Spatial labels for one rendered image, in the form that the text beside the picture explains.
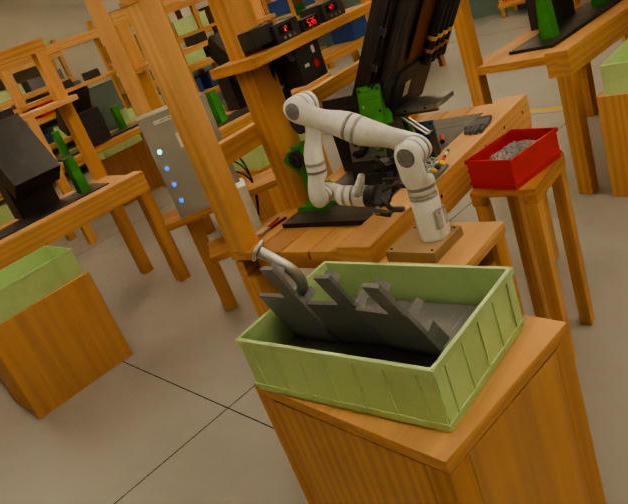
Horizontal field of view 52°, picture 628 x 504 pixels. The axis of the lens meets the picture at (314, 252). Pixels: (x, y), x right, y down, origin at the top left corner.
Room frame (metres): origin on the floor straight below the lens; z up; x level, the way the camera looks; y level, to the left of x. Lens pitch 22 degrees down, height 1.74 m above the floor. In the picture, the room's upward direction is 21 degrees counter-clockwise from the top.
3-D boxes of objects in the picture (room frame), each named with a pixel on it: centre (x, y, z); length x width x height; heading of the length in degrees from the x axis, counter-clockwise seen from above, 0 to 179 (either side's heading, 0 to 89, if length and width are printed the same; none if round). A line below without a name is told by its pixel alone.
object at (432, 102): (2.71, -0.58, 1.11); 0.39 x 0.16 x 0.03; 45
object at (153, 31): (2.94, -0.24, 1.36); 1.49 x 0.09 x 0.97; 135
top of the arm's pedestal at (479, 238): (1.88, -0.38, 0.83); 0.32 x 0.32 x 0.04; 43
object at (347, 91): (2.90, -0.43, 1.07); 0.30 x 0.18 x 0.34; 135
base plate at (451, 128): (2.72, -0.45, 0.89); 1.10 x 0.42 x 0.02; 135
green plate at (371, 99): (2.63, -0.45, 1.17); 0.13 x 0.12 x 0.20; 135
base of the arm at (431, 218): (1.88, -0.38, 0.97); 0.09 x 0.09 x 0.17; 49
